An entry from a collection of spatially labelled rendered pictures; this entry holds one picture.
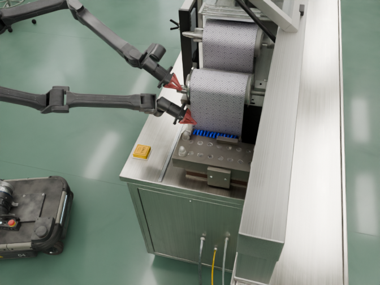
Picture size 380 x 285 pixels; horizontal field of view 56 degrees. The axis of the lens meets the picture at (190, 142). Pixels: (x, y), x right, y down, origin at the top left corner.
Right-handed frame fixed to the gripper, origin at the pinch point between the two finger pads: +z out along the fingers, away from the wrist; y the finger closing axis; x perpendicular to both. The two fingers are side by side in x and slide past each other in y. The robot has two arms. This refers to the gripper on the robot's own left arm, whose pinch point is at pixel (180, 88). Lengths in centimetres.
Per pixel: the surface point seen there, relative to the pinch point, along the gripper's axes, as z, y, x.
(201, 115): 14.3, 5.5, -0.4
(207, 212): 45, 31, -25
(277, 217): 6, 83, 63
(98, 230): 29, 19, -134
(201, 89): 5.1, 5.2, 11.4
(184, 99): 5.9, -1.9, -5.4
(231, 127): 28.0, 5.7, 5.2
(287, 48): 5, 28, 61
